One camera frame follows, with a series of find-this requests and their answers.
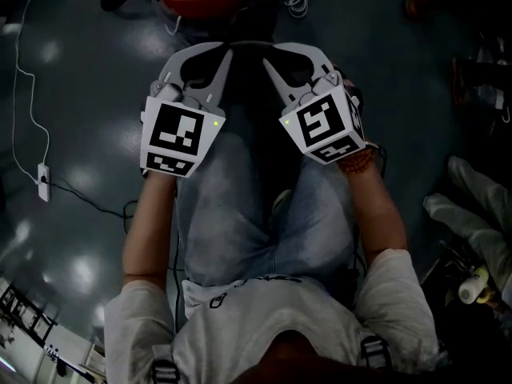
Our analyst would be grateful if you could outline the person's left forearm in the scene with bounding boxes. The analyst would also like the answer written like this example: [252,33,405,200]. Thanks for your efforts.
[122,170,179,287]

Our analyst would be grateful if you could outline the long white power cable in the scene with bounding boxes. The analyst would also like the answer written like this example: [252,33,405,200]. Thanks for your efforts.
[11,0,51,180]

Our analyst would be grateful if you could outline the person's right forearm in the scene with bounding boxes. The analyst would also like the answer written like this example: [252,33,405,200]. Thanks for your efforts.
[338,146,409,263]

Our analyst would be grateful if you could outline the white roll with yellow end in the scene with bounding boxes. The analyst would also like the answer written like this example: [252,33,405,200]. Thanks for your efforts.
[457,265,502,306]

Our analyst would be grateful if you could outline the white curved clip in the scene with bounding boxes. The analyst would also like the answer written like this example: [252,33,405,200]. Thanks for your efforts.
[164,14,183,37]

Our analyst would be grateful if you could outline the dark shoe with white sole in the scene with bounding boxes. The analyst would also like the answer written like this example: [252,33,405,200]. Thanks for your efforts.
[271,188,294,216]

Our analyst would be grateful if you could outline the black floor cable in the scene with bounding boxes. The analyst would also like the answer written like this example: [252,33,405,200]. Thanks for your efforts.
[46,179,139,220]

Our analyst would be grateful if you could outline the blue jeans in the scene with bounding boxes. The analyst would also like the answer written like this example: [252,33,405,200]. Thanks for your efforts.
[175,130,357,291]

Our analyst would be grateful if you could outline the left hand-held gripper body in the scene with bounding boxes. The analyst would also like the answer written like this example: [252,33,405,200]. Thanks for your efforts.
[139,80,227,179]

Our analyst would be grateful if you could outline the black metal rack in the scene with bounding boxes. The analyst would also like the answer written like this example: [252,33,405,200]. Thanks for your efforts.
[0,281,59,348]

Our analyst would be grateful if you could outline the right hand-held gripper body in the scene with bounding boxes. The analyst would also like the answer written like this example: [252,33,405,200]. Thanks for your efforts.
[278,71,367,166]

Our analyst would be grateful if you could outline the pale green fabric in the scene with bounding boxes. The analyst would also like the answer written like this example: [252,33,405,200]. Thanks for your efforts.
[422,155,512,307]

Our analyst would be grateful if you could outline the white cabinet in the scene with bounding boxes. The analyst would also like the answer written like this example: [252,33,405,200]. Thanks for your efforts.
[39,326,107,384]

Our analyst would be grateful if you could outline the white t-shirt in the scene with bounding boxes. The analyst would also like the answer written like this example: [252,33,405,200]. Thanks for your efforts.
[103,250,441,384]

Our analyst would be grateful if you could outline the white power strip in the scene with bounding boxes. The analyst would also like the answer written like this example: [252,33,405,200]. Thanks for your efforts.
[37,163,51,203]

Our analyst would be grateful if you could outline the brown bead bracelet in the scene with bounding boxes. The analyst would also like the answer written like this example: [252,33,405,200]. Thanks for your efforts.
[338,142,381,175]

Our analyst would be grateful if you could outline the grey harness strap buckle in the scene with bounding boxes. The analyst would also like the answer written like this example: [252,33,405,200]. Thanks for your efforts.
[150,344,182,384]
[359,334,396,372]

